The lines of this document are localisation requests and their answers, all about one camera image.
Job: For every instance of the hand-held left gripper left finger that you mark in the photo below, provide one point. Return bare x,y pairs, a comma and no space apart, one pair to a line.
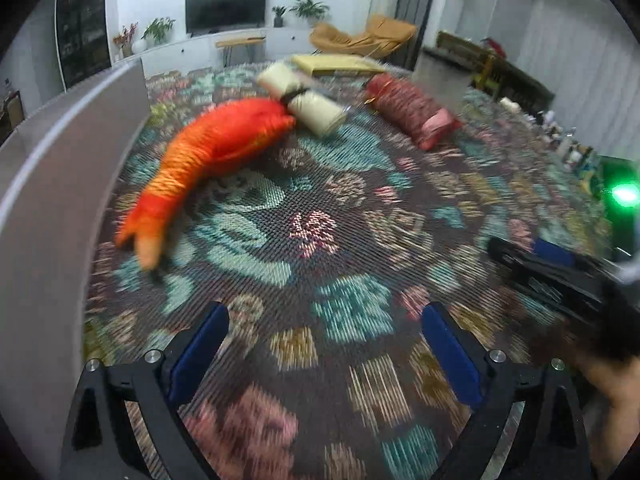
197,355

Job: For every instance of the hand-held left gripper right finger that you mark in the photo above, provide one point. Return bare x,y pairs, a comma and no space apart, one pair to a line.
450,360

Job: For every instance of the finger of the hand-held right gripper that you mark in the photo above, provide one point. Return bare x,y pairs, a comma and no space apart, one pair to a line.
552,252
540,280

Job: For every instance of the net-wrapped cloth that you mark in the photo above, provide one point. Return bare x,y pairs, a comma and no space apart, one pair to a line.
410,110

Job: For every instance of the orange fish plush toy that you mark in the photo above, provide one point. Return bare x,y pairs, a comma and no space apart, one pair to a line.
210,150

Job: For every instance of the cream cloth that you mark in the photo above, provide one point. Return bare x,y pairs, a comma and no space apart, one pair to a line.
315,110

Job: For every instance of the person's right forearm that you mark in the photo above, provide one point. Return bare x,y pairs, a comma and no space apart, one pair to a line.
610,395

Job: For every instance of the group of small bottles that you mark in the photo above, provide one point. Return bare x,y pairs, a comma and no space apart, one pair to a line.
570,145

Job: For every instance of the colourful woven blanket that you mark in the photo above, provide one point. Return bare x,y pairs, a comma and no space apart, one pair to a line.
325,260

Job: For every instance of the dark sideboard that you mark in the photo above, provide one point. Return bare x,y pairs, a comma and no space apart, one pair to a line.
515,77

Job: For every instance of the grey headboard panel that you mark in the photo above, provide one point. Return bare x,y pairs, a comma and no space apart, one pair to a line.
50,210

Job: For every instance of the clear plastic container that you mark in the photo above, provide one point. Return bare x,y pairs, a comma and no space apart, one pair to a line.
442,72

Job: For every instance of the grey curtain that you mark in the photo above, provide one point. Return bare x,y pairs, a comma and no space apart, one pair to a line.
417,5

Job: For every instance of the yellow flat box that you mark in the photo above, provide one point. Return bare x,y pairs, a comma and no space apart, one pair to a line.
335,62

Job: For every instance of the orange lounge chair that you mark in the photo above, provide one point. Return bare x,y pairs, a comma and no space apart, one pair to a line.
360,35

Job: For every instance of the white television cabinet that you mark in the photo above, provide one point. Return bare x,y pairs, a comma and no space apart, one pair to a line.
195,52

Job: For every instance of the wooden bench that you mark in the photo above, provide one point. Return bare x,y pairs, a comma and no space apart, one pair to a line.
240,42

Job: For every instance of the red flower potted plant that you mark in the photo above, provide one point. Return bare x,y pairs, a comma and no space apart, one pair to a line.
126,40

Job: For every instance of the green potted plant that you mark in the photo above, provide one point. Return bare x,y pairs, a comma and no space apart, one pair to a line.
159,29

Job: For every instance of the large leafy potted plant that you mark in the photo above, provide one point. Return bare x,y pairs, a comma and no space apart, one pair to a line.
310,7

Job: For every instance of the black television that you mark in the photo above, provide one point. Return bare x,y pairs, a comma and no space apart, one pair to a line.
225,10

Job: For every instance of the small dark-pot plant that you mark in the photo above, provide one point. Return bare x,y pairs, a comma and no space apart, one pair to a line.
279,15

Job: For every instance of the glass display cabinet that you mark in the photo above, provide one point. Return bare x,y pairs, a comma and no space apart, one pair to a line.
82,20

